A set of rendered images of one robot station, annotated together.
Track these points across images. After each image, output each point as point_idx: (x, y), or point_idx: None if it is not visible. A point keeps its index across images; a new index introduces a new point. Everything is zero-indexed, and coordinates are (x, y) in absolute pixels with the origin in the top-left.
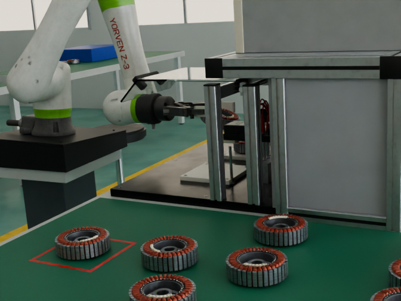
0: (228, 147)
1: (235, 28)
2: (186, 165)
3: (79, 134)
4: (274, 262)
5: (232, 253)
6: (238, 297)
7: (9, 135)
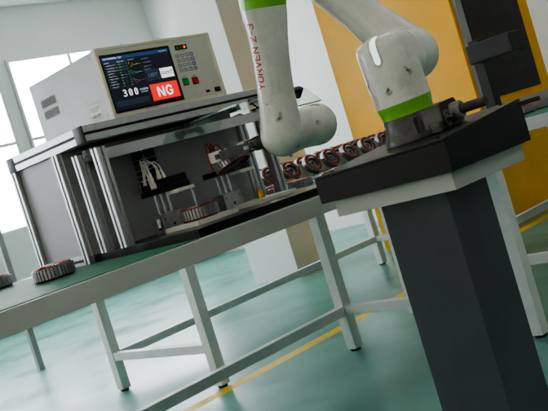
0: (210, 222)
1: (221, 77)
2: (277, 199)
3: (380, 150)
4: (290, 181)
5: (306, 177)
6: (315, 183)
7: (475, 114)
